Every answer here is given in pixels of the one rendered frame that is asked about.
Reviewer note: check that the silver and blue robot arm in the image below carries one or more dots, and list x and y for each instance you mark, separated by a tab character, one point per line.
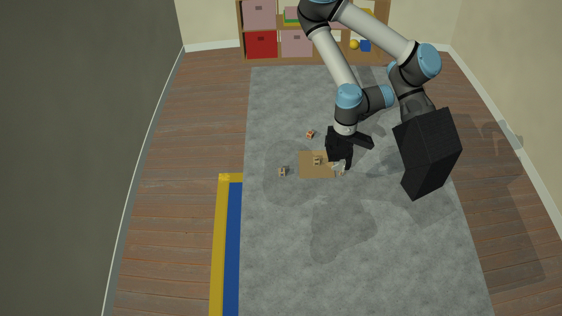
414	65

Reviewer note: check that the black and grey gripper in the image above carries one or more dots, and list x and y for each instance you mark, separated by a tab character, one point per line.
339	150

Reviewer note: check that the tan mat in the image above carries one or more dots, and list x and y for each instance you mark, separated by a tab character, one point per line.
308	170

